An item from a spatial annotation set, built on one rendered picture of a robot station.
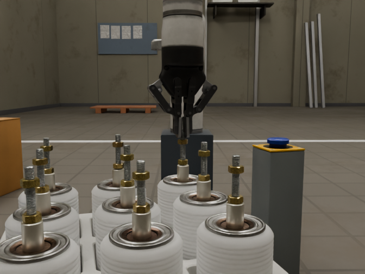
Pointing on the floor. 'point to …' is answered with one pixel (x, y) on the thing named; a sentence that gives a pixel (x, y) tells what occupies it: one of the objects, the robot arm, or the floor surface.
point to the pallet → (122, 108)
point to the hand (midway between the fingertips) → (182, 126)
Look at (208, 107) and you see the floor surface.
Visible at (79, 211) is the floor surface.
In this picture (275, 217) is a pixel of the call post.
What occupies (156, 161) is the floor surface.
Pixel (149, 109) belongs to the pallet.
